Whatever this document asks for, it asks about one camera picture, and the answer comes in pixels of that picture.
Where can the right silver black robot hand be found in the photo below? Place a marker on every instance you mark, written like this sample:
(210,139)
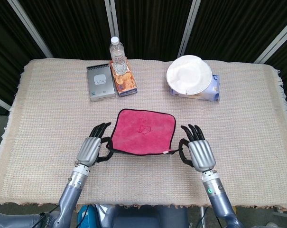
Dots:
(201,153)

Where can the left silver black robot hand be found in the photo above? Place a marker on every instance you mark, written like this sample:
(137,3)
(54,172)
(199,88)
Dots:
(88,149)

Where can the pink cloth black trim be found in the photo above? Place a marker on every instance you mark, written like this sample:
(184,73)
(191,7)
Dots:
(143,133)

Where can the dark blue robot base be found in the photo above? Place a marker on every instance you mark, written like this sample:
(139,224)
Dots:
(145,217)

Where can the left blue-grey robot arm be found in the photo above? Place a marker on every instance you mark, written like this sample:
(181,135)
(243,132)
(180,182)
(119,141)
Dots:
(72,190)

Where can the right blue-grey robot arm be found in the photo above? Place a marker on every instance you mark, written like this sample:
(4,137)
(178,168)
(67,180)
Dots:
(219,197)

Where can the beige woven tablecloth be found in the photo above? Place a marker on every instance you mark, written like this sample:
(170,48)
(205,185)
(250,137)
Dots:
(39,118)

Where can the metal table leg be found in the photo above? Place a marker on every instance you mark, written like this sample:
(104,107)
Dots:
(202,217)

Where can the purple tissue pack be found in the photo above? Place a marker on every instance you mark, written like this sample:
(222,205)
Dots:
(214,90)

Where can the silver earbuds box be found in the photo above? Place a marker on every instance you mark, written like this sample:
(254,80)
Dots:
(100,83)

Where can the bright blue base part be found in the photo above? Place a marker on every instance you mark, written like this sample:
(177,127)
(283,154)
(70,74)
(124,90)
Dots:
(86,217)

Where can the orange snack box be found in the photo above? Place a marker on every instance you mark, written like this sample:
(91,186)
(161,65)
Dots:
(125,83)

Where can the white round paper plate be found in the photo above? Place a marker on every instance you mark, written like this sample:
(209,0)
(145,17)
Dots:
(188,73)

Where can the clear plastic water bottle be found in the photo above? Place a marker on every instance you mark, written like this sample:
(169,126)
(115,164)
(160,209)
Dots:
(117,57)

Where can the white shoe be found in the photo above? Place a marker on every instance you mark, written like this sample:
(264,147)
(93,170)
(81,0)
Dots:
(272,225)

